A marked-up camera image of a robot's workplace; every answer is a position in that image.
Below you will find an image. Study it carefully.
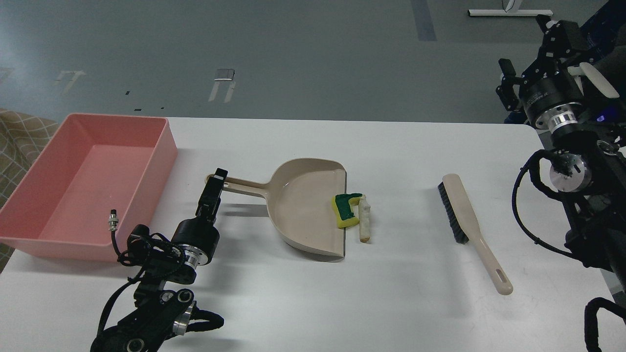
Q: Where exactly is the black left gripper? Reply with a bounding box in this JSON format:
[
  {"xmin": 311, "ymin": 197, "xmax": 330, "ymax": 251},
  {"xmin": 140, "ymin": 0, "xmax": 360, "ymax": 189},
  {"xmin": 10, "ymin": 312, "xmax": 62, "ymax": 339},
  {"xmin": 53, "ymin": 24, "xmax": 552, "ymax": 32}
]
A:
[{"xmin": 171, "ymin": 169, "xmax": 228, "ymax": 267}]

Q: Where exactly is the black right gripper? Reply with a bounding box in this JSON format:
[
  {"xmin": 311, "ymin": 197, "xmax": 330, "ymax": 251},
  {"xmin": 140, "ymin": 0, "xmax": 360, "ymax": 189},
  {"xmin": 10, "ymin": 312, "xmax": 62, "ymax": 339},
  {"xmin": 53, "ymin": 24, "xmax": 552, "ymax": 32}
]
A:
[{"xmin": 496, "ymin": 14, "xmax": 589, "ymax": 129}]

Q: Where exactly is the beige plastic dustpan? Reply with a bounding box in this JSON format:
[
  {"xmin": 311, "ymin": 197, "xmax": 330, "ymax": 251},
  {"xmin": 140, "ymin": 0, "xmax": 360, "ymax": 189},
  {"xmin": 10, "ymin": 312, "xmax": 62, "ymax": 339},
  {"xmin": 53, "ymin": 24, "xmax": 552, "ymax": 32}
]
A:
[{"xmin": 224, "ymin": 158, "xmax": 347, "ymax": 258}]

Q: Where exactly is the yellow green sponge piece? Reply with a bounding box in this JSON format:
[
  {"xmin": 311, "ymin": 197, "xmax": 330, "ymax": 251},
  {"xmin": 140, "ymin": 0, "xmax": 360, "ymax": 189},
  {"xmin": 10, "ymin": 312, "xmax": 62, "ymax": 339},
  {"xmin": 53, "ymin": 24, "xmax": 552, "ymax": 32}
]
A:
[{"xmin": 331, "ymin": 193, "xmax": 364, "ymax": 229}]

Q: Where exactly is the beige brush with black bristles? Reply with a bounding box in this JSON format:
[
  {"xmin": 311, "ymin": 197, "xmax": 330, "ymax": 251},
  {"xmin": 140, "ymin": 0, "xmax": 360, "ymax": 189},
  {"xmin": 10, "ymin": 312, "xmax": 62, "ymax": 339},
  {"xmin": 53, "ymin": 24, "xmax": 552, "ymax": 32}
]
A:
[{"xmin": 437, "ymin": 174, "xmax": 514, "ymax": 295}]

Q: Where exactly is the white bread slice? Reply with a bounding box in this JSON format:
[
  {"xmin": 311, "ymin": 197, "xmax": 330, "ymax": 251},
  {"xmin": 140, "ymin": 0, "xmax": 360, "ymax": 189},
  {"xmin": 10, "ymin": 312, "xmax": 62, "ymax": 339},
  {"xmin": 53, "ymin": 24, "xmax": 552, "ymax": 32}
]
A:
[{"xmin": 358, "ymin": 195, "xmax": 371, "ymax": 243}]

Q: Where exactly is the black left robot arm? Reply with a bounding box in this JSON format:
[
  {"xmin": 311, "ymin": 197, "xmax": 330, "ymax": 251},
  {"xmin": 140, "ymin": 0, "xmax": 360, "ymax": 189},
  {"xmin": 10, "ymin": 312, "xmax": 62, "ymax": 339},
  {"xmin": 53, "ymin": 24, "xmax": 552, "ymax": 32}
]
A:
[{"xmin": 91, "ymin": 169, "xmax": 227, "ymax": 352}]

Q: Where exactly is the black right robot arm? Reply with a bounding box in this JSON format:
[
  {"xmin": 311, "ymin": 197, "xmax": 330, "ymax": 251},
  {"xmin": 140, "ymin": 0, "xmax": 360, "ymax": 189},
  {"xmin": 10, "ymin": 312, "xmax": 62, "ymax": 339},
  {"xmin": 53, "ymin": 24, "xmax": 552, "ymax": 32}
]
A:
[{"xmin": 496, "ymin": 14, "xmax": 625, "ymax": 286}]

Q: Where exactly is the pink plastic bin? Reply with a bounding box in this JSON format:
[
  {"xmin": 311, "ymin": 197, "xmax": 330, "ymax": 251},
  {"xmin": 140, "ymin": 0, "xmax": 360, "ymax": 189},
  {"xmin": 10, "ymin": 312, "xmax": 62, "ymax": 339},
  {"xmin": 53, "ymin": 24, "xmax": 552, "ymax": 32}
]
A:
[{"xmin": 0, "ymin": 113, "xmax": 178, "ymax": 262}]

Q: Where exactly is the white stand base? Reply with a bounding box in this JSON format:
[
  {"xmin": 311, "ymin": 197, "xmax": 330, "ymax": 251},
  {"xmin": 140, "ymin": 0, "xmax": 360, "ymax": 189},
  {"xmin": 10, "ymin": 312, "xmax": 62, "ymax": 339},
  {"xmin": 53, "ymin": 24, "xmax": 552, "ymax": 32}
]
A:
[{"xmin": 467, "ymin": 0, "xmax": 554, "ymax": 17}]

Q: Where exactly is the beige patterned cloth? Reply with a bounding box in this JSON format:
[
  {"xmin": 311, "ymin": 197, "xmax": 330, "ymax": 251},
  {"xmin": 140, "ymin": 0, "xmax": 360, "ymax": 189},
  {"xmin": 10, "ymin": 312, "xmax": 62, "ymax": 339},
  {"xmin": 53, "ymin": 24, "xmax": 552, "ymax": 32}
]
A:
[{"xmin": 0, "ymin": 109, "xmax": 59, "ymax": 272}]

